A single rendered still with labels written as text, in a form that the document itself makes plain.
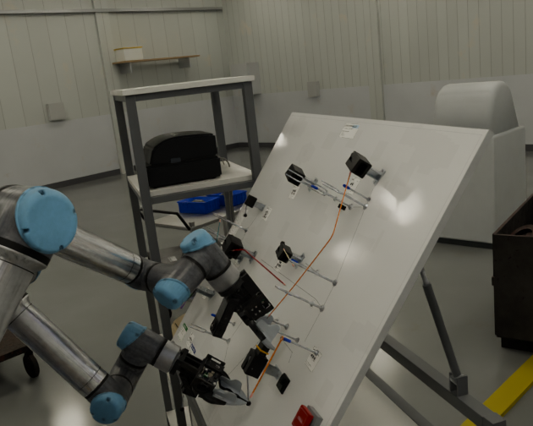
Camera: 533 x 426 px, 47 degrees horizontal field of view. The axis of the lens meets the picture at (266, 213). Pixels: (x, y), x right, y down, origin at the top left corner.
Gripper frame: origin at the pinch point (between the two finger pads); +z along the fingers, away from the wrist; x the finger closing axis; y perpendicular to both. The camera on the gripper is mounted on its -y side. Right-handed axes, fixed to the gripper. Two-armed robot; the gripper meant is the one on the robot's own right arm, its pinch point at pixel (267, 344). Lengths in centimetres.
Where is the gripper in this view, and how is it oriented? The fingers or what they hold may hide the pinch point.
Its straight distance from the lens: 160.0
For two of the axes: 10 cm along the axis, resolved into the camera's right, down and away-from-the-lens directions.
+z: 5.6, 7.6, 3.4
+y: 7.8, -6.1, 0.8
